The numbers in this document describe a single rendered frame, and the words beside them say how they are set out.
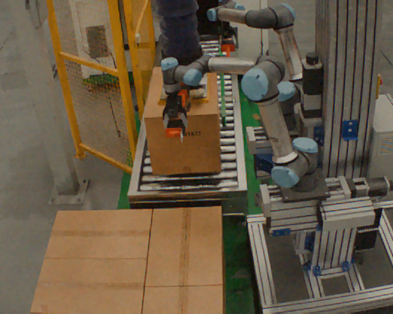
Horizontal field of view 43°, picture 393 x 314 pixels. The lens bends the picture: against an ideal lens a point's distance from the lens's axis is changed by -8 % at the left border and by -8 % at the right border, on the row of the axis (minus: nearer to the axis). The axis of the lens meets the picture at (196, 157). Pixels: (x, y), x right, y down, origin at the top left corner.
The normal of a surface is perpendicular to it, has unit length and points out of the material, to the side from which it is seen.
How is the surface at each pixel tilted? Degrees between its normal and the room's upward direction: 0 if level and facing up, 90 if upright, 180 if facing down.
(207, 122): 90
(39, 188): 0
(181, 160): 90
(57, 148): 90
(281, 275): 0
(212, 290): 0
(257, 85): 83
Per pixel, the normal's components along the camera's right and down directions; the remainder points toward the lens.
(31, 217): -0.07, -0.80
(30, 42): -0.02, 0.60
